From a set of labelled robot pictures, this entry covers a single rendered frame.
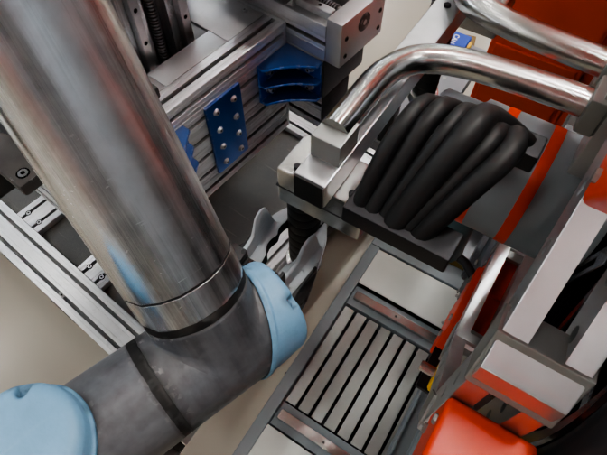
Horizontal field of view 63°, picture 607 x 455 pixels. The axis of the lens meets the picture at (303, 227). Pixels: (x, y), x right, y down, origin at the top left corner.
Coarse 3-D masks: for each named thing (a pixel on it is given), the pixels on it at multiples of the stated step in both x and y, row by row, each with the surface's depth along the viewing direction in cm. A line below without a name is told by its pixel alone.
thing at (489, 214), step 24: (456, 96) 55; (528, 120) 52; (552, 144) 50; (576, 144) 50; (552, 168) 49; (504, 192) 51; (528, 192) 50; (552, 192) 49; (480, 216) 53; (504, 216) 52; (528, 216) 50; (552, 216) 49; (504, 240) 54; (528, 240) 52; (600, 240) 49
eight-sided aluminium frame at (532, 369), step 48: (576, 192) 33; (576, 240) 31; (480, 288) 74; (528, 288) 32; (480, 336) 71; (528, 336) 32; (576, 336) 32; (432, 384) 63; (480, 384) 36; (528, 384) 33; (576, 384) 32; (528, 432) 38
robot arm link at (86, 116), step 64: (0, 0) 20; (64, 0) 21; (0, 64) 21; (64, 64) 22; (128, 64) 24; (64, 128) 23; (128, 128) 24; (64, 192) 25; (128, 192) 25; (192, 192) 28; (128, 256) 27; (192, 256) 28; (192, 320) 30; (256, 320) 33; (192, 384) 31
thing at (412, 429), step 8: (416, 392) 118; (424, 392) 113; (416, 400) 110; (424, 400) 112; (408, 408) 115; (416, 408) 111; (408, 416) 108; (416, 416) 110; (400, 424) 113; (408, 424) 109; (416, 424) 109; (400, 432) 106; (408, 432) 108; (400, 440) 107; (408, 440) 107; (392, 448) 104; (400, 448) 106
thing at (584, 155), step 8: (600, 128) 43; (584, 136) 49; (592, 136) 44; (600, 136) 44; (584, 144) 46; (592, 144) 45; (600, 144) 44; (576, 152) 49; (584, 152) 46; (592, 152) 45; (576, 160) 47; (584, 160) 46; (592, 160) 46; (568, 168) 48; (576, 168) 48; (584, 168) 47; (576, 176) 48
